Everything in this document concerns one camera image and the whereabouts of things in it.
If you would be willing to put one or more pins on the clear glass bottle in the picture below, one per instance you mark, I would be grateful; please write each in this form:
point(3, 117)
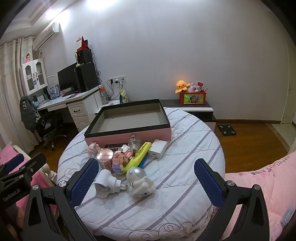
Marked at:
point(134, 142)

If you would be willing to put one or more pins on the blue white box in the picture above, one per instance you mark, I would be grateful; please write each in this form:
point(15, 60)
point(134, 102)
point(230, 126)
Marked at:
point(53, 92)

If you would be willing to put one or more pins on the pastel building block toy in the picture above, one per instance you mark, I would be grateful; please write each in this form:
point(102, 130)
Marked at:
point(118, 164)

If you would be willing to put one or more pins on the white plug night light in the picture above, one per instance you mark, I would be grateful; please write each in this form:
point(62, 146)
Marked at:
point(104, 185)

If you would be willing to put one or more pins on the orange toy box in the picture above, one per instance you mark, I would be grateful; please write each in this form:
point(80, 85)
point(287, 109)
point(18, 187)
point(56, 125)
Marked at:
point(193, 99)

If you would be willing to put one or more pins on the black office chair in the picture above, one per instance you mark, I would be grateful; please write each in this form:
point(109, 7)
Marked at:
point(49, 122)

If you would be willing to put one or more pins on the black speaker box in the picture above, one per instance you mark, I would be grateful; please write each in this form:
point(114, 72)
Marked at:
point(84, 55)

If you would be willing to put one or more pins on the orange octopus plush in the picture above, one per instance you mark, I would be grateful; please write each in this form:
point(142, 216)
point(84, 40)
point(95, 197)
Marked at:
point(181, 85)

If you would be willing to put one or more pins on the white air conditioner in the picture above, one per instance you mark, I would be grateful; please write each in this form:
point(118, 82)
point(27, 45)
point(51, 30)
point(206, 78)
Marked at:
point(45, 36)

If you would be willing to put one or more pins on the black computer monitor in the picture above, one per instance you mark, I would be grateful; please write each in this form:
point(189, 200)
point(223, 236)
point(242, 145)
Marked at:
point(67, 77)

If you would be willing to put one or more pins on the orange capped bottle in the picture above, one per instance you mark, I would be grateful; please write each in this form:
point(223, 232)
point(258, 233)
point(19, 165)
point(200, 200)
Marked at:
point(104, 93)

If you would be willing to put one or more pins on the small red card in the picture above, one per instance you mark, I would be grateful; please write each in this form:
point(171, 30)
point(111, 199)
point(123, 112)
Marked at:
point(200, 84)

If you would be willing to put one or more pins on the pink bed sheet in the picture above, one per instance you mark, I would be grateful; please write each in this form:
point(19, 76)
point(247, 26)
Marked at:
point(37, 182)

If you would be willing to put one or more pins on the white charger block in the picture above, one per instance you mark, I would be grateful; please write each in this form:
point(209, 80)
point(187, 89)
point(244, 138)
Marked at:
point(158, 147)

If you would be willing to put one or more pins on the pink printed quilt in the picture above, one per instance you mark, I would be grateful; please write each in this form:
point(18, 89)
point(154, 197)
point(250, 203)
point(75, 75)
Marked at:
point(254, 176)

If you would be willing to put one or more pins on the white glass-door cabinet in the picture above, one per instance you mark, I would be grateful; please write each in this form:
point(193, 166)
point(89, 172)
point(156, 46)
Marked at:
point(31, 76)

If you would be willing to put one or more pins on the round pink teal case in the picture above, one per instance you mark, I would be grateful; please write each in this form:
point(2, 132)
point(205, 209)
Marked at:
point(105, 155)

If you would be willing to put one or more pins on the pink box with black rim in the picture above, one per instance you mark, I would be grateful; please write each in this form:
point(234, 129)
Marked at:
point(104, 138)

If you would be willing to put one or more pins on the pink plush toy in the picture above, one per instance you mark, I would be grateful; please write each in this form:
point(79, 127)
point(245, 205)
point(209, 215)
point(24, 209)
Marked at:
point(191, 88)

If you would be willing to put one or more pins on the white desk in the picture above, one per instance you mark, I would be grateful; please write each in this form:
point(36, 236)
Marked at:
point(76, 95)

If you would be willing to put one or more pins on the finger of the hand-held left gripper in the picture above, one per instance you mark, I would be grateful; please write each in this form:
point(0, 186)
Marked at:
point(34, 161)
point(15, 161)

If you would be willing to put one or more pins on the small pink doll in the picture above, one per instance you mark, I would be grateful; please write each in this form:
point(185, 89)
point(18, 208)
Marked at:
point(28, 58)

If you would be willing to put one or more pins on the blue highlighter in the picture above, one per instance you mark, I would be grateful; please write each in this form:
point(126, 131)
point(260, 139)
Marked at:
point(143, 163)

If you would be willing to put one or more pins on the white door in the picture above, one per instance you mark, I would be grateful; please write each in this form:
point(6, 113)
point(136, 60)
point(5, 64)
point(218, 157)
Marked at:
point(289, 92)

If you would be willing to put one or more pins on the yellow green snack bag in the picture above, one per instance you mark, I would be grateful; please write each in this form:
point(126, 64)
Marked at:
point(124, 95)

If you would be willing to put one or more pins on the yellow highlighter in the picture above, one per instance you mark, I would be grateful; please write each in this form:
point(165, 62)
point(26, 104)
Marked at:
point(138, 155)

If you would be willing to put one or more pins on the cream curtain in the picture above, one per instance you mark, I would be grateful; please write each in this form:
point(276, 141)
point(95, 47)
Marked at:
point(9, 92)

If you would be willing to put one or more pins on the black bathroom scale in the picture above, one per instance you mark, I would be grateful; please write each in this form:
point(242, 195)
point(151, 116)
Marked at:
point(227, 130)

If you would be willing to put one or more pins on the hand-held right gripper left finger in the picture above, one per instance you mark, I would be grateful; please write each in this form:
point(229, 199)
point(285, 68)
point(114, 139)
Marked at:
point(84, 183)

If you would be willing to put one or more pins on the white wall outlet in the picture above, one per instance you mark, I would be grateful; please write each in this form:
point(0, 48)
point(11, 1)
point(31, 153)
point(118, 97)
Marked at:
point(116, 80)

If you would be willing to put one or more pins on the black computer tower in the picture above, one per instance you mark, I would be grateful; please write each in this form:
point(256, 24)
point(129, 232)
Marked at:
point(87, 77)

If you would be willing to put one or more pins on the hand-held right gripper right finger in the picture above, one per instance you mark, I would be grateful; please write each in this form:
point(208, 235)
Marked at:
point(208, 185)

